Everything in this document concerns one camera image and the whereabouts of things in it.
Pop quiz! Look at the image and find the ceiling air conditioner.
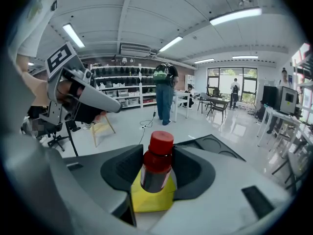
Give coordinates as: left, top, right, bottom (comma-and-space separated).
119, 42, 153, 58

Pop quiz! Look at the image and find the green and black backpack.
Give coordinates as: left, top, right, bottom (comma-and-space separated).
153, 63, 171, 84

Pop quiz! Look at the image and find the dark dining chair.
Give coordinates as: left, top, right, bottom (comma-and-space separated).
197, 92, 211, 115

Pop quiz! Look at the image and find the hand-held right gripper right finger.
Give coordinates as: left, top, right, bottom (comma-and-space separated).
148, 146, 293, 235

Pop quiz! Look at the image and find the black box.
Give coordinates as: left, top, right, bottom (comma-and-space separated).
130, 134, 246, 213

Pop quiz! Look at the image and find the dark bottle with red cap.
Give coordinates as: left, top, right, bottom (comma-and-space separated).
140, 130, 175, 194

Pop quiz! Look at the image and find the person's left forearm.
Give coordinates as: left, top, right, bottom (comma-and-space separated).
15, 53, 50, 108

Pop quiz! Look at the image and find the white desk with equipment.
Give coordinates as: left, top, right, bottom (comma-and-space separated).
256, 106, 305, 158

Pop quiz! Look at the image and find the person's left hand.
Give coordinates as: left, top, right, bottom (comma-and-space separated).
56, 81, 107, 122

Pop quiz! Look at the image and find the black office chair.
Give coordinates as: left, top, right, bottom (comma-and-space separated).
45, 124, 72, 152

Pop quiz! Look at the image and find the white rectangular table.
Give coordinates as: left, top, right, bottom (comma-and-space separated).
172, 91, 191, 122

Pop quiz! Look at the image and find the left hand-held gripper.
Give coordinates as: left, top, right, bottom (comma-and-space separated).
40, 41, 123, 132

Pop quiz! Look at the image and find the looped black cable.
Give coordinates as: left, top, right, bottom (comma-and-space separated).
145, 105, 157, 128

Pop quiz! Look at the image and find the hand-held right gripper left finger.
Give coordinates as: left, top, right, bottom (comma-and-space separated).
47, 144, 145, 235

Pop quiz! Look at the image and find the black power cable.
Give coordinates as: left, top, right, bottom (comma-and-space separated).
137, 128, 146, 146

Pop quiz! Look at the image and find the black-framed window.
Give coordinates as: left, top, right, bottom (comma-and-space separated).
206, 67, 258, 105

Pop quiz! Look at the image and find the person's white flower-print shirt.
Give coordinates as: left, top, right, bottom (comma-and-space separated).
6, 0, 60, 59

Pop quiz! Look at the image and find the white shelf rack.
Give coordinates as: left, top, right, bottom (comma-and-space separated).
89, 63, 157, 110

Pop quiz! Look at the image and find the black and grey machine cabinet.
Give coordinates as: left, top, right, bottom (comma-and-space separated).
262, 85, 299, 115

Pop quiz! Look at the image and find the round wooden side table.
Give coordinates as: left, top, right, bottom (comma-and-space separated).
90, 114, 116, 148

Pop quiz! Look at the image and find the dark dining table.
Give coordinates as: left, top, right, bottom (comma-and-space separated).
207, 96, 231, 123

